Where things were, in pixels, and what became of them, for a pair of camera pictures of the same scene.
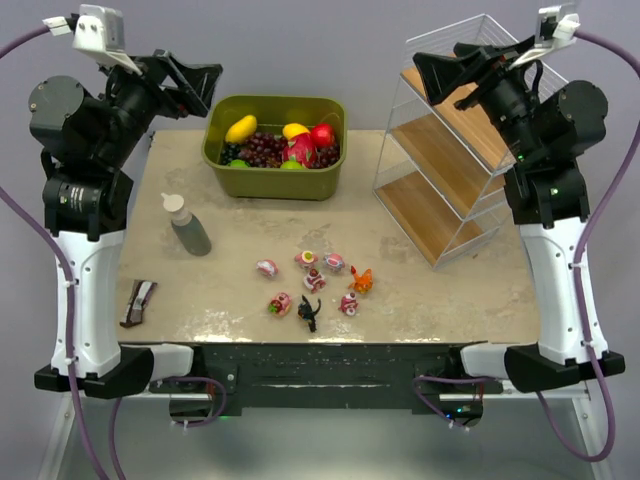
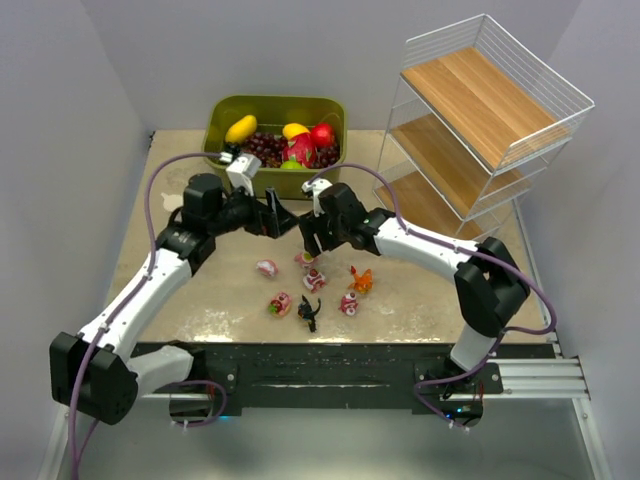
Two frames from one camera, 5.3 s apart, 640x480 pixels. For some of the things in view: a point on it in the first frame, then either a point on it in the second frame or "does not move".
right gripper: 480,73 → 326,226
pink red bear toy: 349,304 does not move
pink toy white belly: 268,267 does not move
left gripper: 163,80 → 261,216
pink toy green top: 306,258 does not move
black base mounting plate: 327,375 does not move
